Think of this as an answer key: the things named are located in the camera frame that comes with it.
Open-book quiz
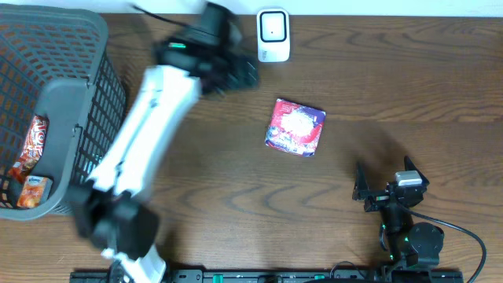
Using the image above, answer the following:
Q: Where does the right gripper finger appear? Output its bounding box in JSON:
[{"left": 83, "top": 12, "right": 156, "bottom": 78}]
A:
[
  {"left": 352, "top": 163, "right": 370, "bottom": 200},
  {"left": 404, "top": 156, "right": 430, "bottom": 187}
]

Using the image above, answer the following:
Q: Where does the red purple snack packet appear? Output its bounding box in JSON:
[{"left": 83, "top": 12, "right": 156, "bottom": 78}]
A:
[{"left": 265, "top": 98, "right": 326, "bottom": 156}]

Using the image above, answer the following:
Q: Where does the orange tissue pack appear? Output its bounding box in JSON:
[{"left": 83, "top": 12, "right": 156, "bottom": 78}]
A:
[{"left": 17, "top": 175, "right": 53, "bottom": 208}]

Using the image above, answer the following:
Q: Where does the orange chocolate bar wrapper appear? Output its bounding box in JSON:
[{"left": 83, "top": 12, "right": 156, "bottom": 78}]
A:
[{"left": 8, "top": 115, "right": 49, "bottom": 184}]

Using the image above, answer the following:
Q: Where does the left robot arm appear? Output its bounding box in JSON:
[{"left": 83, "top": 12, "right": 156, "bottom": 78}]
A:
[{"left": 68, "top": 2, "right": 259, "bottom": 282}]

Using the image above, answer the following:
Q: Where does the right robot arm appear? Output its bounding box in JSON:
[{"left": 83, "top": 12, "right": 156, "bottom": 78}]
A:
[{"left": 352, "top": 156, "right": 444, "bottom": 282}]

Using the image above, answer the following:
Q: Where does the white barcode scanner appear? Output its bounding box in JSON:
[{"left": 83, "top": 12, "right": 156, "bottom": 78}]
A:
[{"left": 256, "top": 8, "right": 291, "bottom": 63}]

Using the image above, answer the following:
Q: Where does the grey plastic mesh basket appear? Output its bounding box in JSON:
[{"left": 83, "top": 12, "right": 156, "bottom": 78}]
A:
[{"left": 1, "top": 4, "right": 127, "bottom": 221}]

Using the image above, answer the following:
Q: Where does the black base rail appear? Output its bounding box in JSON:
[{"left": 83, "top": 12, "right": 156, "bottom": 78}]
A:
[{"left": 68, "top": 269, "right": 464, "bottom": 283}]

